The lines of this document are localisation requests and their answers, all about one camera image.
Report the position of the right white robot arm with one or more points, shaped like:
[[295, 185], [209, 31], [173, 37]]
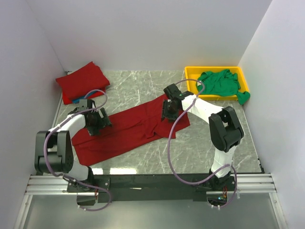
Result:
[[226, 131]]

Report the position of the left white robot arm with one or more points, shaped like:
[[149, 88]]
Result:
[[53, 148]]

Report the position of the dark red t-shirt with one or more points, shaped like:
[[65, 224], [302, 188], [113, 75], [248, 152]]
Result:
[[130, 129]]

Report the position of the folded red t-shirt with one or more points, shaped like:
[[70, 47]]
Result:
[[66, 100], [77, 84]]

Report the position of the yellow plastic bin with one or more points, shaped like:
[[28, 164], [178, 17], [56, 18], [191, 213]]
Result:
[[192, 73]]

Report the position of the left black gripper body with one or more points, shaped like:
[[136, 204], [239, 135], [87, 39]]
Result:
[[100, 124]]

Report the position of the black base beam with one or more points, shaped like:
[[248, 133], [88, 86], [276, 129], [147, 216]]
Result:
[[138, 187]]

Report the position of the aluminium rail frame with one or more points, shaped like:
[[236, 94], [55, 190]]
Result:
[[47, 205]]

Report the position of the folded red t-shirt top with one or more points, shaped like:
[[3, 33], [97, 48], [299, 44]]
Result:
[[77, 84]]

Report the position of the folded blue t-shirt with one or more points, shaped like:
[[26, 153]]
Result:
[[89, 95]]

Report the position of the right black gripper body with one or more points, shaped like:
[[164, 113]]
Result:
[[167, 114]]

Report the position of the folded red t-shirt bottom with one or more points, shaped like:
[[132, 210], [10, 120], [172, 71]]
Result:
[[66, 100]]

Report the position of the green t-shirt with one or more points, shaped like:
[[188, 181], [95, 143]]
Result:
[[223, 83]]

